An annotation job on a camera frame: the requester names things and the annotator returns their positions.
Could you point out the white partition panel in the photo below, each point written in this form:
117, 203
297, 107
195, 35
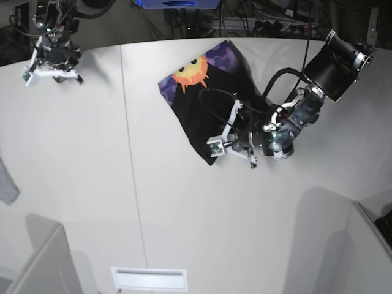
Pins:
370, 265
50, 269

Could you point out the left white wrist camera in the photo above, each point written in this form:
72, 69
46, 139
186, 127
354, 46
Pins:
216, 145

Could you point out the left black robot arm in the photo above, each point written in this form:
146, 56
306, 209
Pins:
328, 75

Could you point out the grey cloth at left edge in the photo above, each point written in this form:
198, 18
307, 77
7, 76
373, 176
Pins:
8, 189

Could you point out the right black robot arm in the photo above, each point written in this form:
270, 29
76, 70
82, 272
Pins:
58, 21

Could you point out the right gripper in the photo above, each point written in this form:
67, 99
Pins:
60, 57

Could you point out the black T-shirt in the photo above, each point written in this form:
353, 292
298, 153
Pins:
201, 94

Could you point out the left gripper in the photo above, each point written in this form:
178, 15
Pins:
246, 134

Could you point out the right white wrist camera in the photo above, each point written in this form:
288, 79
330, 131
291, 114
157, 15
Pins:
30, 78

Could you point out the left white partition panel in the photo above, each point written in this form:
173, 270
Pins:
50, 269

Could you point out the white slotted tray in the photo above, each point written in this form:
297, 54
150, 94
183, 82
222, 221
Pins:
166, 280

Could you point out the black keyboard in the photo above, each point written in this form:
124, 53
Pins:
384, 225

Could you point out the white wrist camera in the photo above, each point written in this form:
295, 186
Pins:
216, 145
30, 78

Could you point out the right white partition panel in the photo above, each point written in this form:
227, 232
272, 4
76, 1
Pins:
370, 265

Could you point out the blue box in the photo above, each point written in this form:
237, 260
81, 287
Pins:
174, 4

